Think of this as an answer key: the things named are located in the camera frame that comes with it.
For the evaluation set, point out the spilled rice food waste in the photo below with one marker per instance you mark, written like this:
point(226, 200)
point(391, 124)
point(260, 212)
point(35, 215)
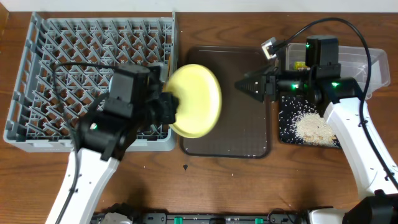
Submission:
point(314, 129)

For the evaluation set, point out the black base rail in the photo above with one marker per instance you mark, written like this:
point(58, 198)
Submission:
point(124, 213)

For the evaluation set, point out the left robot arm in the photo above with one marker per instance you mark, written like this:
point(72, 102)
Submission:
point(135, 100)

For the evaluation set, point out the yellow round plate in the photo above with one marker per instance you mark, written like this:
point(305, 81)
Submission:
point(200, 100)

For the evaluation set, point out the dark brown serving tray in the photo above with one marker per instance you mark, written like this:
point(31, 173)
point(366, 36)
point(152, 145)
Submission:
point(244, 127)

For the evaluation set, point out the green yellow wrapper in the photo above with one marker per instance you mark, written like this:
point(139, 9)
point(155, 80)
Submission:
point(300, 66)

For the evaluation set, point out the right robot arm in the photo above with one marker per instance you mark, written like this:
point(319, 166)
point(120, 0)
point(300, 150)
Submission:
point(340, 101)

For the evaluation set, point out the clear plastic waste bin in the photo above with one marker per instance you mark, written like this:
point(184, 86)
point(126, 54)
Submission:
point(354, 64)

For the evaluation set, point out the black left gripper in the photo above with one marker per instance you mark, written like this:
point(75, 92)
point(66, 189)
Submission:
point(168, 109)

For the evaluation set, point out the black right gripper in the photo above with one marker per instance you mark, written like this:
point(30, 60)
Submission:
point(266, 82)

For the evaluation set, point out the grey plastic dishwasher rack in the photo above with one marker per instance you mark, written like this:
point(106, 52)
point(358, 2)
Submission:
point(67, 62)

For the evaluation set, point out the wooden chopstick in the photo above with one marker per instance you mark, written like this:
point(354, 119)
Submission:
point(169, 65)

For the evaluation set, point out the black waste tray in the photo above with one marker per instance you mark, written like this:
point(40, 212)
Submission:
point(287, 124)

